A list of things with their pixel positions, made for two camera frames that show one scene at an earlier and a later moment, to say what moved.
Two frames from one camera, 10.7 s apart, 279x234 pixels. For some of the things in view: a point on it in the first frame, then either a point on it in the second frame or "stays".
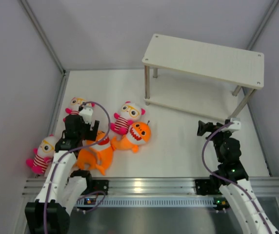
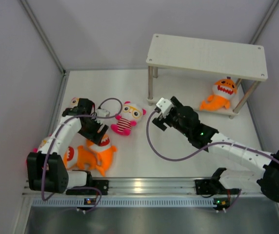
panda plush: (129, 112) stays
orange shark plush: (99, 155) stays
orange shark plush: (138, 133) → (223, 90)
